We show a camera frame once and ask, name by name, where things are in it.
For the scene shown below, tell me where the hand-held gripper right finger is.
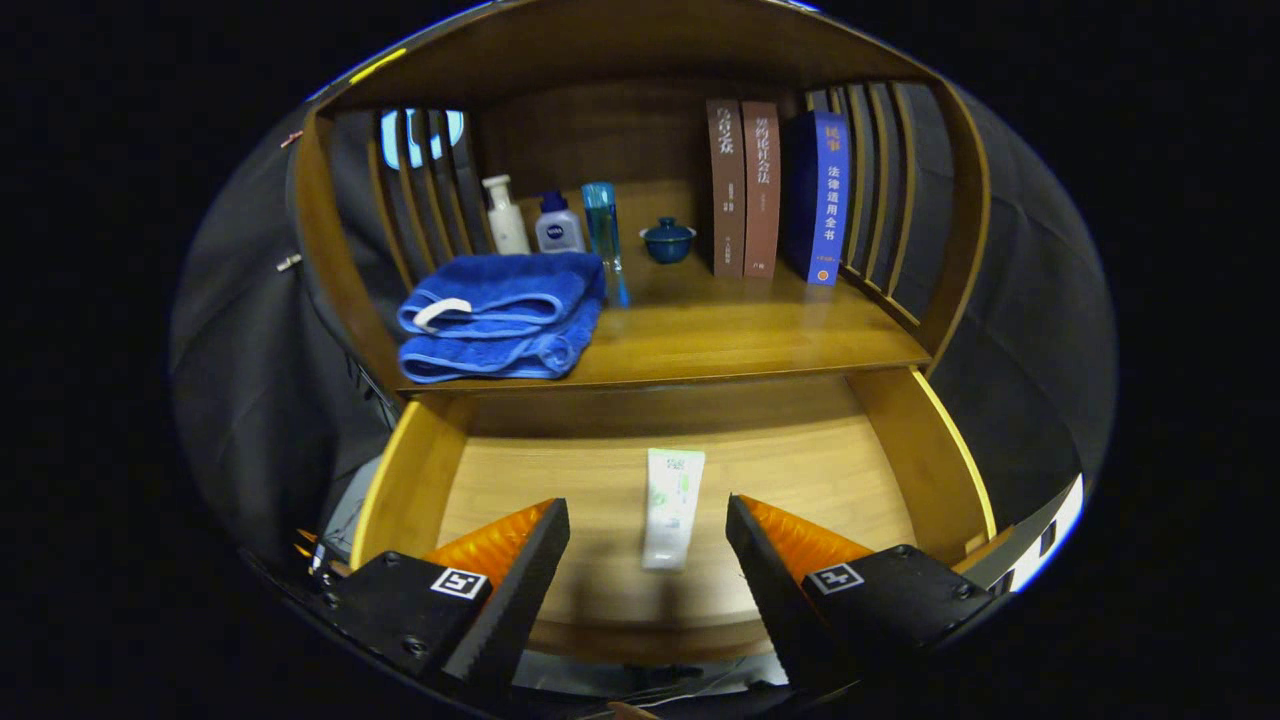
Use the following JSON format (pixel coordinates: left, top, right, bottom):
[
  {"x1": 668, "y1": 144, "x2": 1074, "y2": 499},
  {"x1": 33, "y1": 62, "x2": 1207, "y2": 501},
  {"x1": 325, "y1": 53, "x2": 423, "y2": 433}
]
[{"x1": 725, "y1": 493, "x2": 996, "y2": 701}]

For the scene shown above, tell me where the wooden drawer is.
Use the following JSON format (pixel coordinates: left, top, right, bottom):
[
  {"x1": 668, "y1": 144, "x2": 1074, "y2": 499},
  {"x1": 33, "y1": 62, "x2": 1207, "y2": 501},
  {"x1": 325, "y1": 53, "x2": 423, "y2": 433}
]
[{"x1": 350, "y1": 365, "x2": 1001, "y2": 666}]

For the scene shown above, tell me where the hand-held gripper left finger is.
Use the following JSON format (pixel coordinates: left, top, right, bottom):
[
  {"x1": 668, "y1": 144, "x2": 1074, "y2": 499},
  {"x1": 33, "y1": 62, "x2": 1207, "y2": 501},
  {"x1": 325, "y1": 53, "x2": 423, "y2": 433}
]
[{"x1": 318, "y1": 497, "x2": 571, "y2": 701}]

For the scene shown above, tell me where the white pump bottle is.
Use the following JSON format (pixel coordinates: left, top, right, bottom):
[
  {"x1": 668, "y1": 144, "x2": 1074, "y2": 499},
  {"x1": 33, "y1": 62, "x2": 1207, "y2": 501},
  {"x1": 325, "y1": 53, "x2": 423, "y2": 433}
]
[{"x1": 482, "y1": 175, "x2": 532, "y2": 256}]

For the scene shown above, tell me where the white cream tube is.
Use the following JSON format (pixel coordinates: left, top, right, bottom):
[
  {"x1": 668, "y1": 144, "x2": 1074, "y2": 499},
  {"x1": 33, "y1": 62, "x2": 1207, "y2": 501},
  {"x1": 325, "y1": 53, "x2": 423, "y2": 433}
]
[{"x1": 641, "y1": 448, "x2": 707, "y2": 572}]

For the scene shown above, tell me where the blue book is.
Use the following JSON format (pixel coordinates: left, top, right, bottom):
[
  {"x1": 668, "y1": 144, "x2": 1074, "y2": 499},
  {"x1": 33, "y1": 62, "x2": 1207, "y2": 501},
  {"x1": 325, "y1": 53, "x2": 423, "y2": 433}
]
[{"x1": 785, "y1": 110, "x2": 851, "y2": 288}]

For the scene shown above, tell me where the white slotted panel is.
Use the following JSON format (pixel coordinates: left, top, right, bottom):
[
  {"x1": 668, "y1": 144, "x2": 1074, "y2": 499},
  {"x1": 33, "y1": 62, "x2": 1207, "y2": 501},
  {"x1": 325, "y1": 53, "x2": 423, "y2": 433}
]
[{"x1": 955, "y1": 473, "x2": 1086, "y2": 596}]

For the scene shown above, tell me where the blue lidded teacup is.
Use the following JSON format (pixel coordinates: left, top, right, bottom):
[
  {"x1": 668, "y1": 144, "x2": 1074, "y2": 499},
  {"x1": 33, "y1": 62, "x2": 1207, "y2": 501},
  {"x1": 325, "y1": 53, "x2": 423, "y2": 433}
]
[{"x1": 640, "y1": 217, "x2": 697, "y2": 265}]

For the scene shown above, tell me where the wooden cabinet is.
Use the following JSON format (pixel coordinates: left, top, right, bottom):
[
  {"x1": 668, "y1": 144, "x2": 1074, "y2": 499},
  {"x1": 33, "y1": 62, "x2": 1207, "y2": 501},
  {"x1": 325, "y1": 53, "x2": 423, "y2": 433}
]
[{"x1": 290, "y1": 0, "x2": 993, "y2": 396}]

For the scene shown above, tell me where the blue folded towel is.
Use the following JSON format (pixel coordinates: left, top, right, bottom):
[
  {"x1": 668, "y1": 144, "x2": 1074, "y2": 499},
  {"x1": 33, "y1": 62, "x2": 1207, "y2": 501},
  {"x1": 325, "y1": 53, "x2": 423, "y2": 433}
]
[{"x1": 397, "y1": 252, "x2": 607, "y2": 385}]

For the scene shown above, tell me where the white bottle with blue cap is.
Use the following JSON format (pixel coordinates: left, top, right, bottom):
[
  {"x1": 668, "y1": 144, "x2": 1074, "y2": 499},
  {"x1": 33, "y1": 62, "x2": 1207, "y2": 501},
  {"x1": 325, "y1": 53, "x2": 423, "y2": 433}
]
[{"x1": 534, "y1": 190, "x2": 587, "y2": 254}]

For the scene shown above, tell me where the clear blue bottle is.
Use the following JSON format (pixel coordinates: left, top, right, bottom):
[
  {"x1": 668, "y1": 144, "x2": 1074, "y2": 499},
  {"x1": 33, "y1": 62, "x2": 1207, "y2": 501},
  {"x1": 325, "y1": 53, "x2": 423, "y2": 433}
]
[{"x1": 581, "y1": 181, "x2": 631, "y2": 309}]

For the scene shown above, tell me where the black device with wires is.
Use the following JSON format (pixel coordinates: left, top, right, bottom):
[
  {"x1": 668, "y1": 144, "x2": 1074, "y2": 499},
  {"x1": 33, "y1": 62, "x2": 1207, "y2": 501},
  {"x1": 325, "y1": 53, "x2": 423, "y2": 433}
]
[{"x1": 295, "y1": 530, "x2": 353, "y2": 591}]

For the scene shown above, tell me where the black backdrop cloth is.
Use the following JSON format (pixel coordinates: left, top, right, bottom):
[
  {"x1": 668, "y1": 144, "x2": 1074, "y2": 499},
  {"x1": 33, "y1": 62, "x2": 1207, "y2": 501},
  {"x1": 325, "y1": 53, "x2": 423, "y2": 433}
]
[{"x1": 170, "y1": 80, "x2": 1118, "y2": 571}]

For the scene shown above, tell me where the brown book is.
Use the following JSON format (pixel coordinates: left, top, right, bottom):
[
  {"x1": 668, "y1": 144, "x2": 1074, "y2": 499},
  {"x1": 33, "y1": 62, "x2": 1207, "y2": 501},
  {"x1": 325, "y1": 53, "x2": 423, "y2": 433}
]
[
  {"x1": 741, "y1": 101, "x2": 782, "y2": 280},
  {"x1": 706, "y1": 98, "x2": 747, "y2": 278}
]

